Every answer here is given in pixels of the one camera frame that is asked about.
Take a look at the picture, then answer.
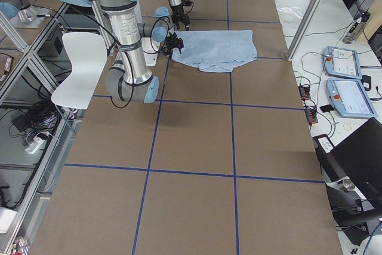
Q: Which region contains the aluminium frame post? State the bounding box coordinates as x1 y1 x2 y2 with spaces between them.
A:
286 0 322 61

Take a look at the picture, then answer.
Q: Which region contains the white power strip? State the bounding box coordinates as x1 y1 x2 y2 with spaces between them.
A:
24 136 46 155

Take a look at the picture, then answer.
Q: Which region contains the white plastic chair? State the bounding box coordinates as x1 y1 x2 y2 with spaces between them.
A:
51 32 107 109

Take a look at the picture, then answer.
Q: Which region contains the far blue teach pendant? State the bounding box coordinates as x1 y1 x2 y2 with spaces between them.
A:
324 46 362 79

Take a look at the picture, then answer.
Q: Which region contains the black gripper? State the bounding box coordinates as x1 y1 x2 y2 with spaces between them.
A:
171 4 192 30
163 32 184 57

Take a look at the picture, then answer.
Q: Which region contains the light blue button-up shirt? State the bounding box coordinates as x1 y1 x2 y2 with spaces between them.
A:
172 30 257 73

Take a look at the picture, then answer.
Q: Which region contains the clear plastic bag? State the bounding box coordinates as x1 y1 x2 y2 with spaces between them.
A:
277 5 305 37

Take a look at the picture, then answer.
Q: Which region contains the blue teach pendant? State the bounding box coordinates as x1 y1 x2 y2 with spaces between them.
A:
326 78 377 119
324 46 362 79

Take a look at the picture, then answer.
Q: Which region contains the black laptop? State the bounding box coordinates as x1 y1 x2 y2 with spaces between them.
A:
313 118 381 202

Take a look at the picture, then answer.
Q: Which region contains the near blue teach pendant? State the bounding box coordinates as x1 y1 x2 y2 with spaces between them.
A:
326 78 377 119

